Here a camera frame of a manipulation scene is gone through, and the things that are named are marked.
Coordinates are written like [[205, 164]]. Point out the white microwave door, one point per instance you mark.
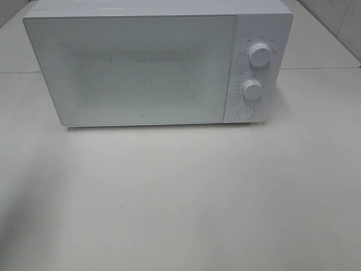
[[135, 71]]

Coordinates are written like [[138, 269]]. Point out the round white door release button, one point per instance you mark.
[[246, 112]]

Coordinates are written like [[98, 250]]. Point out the white microwave oven body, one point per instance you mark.
[[268, 21]]

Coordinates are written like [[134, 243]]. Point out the white microwave knob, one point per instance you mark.
[[259, 54], [252, 89]]

